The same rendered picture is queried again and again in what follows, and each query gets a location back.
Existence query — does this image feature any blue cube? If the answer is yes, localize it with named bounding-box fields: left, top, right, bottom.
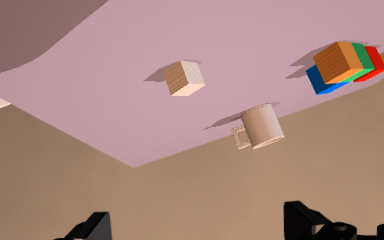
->
left=306, top=65, right=349, bottom=95

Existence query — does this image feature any green cube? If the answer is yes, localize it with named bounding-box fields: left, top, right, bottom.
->
left=341, top=43, right=375, bottom=82

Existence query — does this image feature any brown wooden cube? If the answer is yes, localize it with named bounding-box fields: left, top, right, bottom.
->
left=163, top=60, right=205, bottom=96

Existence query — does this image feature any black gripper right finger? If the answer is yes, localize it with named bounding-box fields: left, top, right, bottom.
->
left=284, top=201, right=384, bottom=240

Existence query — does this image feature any red wooden cube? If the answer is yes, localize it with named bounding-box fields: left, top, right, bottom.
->
left=354, top=46, right=384, bottom=82

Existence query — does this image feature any orange wooden cube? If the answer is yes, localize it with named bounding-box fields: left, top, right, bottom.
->
left=313, top=41, right=364, bottom=84

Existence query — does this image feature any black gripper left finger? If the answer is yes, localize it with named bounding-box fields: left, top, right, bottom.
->
left=54, top=212, right=112, bottom=240

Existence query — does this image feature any grey cylinder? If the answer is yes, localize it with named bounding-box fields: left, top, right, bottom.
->
left=231, top=104, right=284, bottom=148

